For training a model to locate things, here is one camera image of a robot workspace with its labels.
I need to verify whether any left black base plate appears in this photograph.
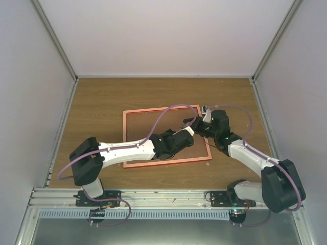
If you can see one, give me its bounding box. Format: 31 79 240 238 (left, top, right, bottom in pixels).
73 190 122 208

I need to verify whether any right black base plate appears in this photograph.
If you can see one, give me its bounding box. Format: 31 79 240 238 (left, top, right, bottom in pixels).
204 190 256 208

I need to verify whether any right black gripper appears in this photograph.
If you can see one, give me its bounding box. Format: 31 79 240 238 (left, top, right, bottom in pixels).
183 116 218 139

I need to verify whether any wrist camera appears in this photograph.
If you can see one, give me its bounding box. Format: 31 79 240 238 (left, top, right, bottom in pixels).
184 126 195 136
201 106 212 123

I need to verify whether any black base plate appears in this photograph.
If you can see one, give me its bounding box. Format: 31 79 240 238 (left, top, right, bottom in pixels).
204 190 256 208
73 190 122 208

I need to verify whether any red picture frame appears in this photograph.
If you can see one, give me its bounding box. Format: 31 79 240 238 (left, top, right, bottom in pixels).
123 104 213 169

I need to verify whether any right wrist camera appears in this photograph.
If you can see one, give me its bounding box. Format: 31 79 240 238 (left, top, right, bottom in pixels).
201 106 212 123

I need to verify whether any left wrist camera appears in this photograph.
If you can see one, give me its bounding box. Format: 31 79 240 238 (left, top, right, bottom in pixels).
184 126 195 136

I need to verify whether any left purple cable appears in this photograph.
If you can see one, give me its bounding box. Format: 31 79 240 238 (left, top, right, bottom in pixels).
58 103 197 181

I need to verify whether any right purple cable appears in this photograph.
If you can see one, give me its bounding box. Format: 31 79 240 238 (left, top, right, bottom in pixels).
208 104 305 212

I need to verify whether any aluminium rail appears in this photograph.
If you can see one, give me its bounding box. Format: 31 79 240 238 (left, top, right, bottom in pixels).
28 188 305 209

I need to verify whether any grey slotted cable duct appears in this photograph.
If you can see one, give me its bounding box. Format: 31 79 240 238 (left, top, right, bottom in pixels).
39 209 229 221

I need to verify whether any purple cable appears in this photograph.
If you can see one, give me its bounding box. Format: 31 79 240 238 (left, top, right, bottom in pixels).
208 104 305 212
58 103 197 181

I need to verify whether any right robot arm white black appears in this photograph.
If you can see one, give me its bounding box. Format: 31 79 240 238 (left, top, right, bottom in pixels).
183 107 306 213

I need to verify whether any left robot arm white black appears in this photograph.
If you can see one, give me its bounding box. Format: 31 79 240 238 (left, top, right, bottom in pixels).
69 127 194 206

